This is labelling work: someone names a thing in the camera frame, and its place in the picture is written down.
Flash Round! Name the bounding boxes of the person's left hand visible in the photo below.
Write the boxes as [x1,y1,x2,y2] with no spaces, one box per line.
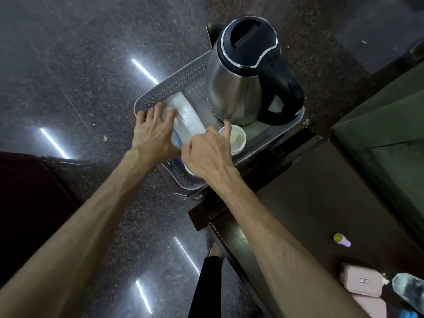
[132,102,182,159]

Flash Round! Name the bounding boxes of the person's right hand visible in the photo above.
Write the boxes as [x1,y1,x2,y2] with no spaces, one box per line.
[180,119,237,184]

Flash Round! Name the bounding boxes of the white plastic zip bag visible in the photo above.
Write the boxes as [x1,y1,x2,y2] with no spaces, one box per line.
[145,92,208,163]

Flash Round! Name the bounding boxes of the person's left forearm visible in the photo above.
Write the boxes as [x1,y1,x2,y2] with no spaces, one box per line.
[0,150,156,318]

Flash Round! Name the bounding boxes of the person's right forearm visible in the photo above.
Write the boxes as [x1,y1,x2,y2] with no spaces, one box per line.
[207,168,369,318]

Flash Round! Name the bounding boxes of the white paper cup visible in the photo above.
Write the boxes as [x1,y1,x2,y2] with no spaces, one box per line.
[218,124,247,155]

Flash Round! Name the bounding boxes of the grey perforated plastic tray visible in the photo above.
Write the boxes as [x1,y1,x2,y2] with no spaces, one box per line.
[134,49,305,191]

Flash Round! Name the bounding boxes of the dark wooden table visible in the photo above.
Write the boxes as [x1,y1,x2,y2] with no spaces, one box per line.
[125,105,424,318]

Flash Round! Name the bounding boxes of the person's foot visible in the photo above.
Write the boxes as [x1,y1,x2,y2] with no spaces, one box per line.
[207,243,225,263]

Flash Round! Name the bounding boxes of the dark maroon furniture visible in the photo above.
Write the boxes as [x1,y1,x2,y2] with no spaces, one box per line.
[0,151,84,286]

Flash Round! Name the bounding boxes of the green upholstered sofa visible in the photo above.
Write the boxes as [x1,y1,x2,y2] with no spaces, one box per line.
[331,62,424,244]

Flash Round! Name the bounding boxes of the person's black trouser leg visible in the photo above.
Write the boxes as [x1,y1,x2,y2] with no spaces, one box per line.
[187,256,223,318]

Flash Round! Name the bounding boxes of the small purple bottle yellow cap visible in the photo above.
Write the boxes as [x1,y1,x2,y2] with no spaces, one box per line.
[333,233,352,248]

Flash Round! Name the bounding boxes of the pink zip pouch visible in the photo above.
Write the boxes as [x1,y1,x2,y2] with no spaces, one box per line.
[350,293,388,318]
[339,263,390,298]

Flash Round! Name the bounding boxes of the clear plastic water bottle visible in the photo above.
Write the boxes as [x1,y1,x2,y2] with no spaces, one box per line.
[392,273,424,316]

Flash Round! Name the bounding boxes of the steel electric kettle black handle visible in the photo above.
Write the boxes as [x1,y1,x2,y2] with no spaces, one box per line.
[206,16,305,127]

